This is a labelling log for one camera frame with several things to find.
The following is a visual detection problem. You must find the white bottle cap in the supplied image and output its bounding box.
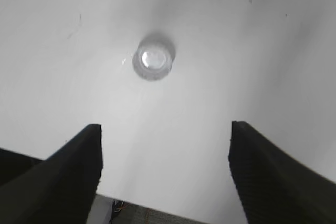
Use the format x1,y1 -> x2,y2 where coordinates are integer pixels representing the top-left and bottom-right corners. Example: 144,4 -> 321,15
132,33 -> 176,81

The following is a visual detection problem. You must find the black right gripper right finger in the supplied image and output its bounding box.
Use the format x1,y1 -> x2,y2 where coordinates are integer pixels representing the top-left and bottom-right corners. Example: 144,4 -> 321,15
228,121 -> 335,223

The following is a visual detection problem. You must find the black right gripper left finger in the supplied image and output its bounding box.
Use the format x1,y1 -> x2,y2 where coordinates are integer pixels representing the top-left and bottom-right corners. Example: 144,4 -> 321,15
1,124 -> 103,223

